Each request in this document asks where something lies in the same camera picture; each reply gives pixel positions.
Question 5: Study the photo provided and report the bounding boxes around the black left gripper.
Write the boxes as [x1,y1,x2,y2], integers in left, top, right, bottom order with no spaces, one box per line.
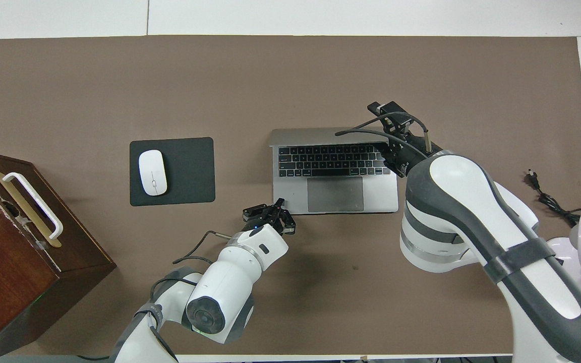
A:
[243,198,296,235]

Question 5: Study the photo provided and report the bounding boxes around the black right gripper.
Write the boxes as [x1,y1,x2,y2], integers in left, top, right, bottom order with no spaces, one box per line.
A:
[368,101,443,177]

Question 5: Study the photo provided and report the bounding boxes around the silver laptop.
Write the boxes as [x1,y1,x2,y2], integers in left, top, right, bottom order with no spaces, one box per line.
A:
[269,128,399,214]

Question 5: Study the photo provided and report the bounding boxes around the black mouse pad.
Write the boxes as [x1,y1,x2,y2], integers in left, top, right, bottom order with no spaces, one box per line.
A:
[129,137,216,207]

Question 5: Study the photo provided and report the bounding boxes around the brown table mat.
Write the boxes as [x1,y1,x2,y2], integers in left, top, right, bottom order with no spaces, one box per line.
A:
[0,35,581,356]

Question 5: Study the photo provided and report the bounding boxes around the white computer mouse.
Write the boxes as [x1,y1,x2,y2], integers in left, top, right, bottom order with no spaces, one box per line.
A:
[138,150,168,196]

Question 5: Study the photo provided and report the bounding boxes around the dark wooden box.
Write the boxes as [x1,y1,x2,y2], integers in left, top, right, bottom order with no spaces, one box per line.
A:
[0,147,117,362]

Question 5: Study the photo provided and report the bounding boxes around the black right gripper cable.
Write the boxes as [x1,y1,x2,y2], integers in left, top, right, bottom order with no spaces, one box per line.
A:
[334,113,431,159]

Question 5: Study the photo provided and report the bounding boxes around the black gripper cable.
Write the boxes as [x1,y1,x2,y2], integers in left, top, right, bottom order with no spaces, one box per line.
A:
[149,231,233,303]
[334,113,431,159]

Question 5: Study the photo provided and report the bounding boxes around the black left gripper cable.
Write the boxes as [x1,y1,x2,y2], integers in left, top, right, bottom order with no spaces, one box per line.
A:
[149,231,233,303]

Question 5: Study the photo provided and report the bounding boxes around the black lamp power cable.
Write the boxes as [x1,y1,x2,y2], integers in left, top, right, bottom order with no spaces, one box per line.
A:
[525,170,581,226]

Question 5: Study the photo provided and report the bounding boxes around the white box handle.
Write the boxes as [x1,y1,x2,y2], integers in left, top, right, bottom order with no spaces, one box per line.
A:
[2,172,64,239]

